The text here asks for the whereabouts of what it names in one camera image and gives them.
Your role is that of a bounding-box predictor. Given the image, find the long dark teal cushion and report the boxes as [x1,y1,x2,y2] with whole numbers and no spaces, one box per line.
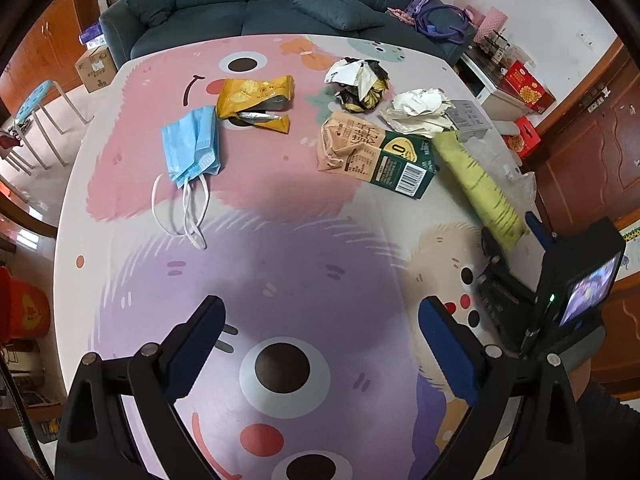
[289,0,386,32]

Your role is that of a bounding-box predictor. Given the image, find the large red gift box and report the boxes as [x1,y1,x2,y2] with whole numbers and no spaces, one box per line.
[500,60,557,113]

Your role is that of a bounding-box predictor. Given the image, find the brown green drink carton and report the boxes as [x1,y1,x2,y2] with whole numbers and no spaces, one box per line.
[316,111,437,201]

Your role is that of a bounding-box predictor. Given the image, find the red plastic bucket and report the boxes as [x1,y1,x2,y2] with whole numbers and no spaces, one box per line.
[0,266,51,343]

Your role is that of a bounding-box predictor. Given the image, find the grey small box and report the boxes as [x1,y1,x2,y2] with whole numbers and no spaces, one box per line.
[442,99,488,143]

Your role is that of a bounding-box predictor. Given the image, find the dark teal sofa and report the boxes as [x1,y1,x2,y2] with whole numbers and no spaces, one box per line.
[99,0,478,73]

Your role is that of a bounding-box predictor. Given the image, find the wooden door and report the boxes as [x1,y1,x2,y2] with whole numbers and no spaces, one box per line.
[525,40,640,241]

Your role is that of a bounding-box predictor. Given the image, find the small red gift box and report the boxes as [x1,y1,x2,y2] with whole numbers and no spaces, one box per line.
[502,116,541,156]

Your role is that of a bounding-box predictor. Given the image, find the brown cardboard box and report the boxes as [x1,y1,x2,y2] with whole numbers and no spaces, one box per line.
[75,45,118,93]

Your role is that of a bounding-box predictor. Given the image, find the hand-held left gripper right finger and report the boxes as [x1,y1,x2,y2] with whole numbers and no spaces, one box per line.
[417,296,586,480]

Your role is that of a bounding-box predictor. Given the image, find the person's right forearm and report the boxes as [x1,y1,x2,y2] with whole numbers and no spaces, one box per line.
[570,360,640,480]

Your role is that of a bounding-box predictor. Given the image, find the white low cabinet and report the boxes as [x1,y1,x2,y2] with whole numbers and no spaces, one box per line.
[460,52,531,126]

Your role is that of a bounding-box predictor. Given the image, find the printed cartoon tablecloth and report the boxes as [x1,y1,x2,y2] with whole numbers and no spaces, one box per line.
[52,34,538,480]

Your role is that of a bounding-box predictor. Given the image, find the wooden cabinet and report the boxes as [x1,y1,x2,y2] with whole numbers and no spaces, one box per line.
[0,0,101,116]

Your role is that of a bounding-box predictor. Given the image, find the blue round stool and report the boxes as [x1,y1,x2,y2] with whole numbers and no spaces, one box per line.
[2,79,96,176]

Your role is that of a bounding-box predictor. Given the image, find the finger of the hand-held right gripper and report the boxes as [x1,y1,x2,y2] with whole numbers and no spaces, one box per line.
[525,211,557,256]
[479,227,540,356]

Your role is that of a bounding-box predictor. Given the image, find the yellow green packet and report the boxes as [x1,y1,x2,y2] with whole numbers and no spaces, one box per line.
[431,130,531,253]

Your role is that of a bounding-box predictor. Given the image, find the purple bag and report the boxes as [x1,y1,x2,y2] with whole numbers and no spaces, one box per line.
[415,0,476,46]

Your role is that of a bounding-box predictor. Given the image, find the blue face mask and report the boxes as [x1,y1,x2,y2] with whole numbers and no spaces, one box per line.
[151,105,222,252]

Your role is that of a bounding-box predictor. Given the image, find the pink gift bag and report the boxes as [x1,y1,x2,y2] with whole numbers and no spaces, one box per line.
[472,6,506,46]

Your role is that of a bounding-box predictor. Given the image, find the yellow snack wrapper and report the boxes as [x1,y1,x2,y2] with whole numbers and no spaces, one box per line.
[215,75,295,135]

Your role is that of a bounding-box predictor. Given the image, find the crumpled white paper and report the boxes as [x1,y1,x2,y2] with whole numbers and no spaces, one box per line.
[377,87,453,140]

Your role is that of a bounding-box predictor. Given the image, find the clear plastic bag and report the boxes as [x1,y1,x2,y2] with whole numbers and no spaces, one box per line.
[465,135,537,201]

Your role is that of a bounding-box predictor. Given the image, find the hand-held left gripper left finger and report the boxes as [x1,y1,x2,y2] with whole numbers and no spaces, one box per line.
[54,295,227,480]

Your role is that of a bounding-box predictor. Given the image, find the black yellow wrapper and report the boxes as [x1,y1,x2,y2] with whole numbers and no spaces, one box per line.
[324,56,391,115]

